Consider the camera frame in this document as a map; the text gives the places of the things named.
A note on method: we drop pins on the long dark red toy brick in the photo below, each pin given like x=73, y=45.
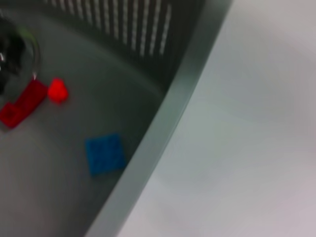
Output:
x=24, y=103

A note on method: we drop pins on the glass teacup with black base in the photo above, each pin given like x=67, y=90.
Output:
x=14, y=49

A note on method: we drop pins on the grey perforated storage basket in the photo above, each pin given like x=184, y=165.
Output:
x=123, y=111

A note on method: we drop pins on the small red toy brick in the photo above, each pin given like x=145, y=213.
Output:
x=58, y=90

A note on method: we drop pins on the blue toy plate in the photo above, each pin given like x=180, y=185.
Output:
x=105, y=154

